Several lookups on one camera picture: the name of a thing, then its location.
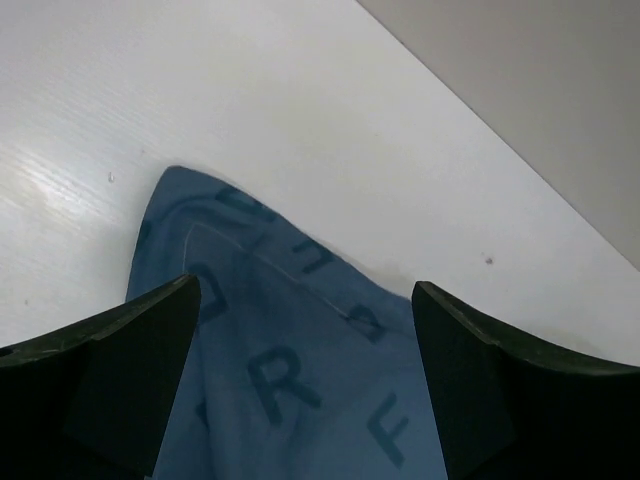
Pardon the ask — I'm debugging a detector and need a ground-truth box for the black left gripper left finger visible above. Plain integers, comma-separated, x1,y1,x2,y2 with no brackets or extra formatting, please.
1,275,201,479

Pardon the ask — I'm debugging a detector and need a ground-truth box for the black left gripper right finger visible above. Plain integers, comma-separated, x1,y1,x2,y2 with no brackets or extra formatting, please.
411,282,639,479

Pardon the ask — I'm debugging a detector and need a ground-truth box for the blue cartoon print pillowcase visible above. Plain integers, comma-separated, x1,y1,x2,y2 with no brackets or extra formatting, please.
127,166,446,480

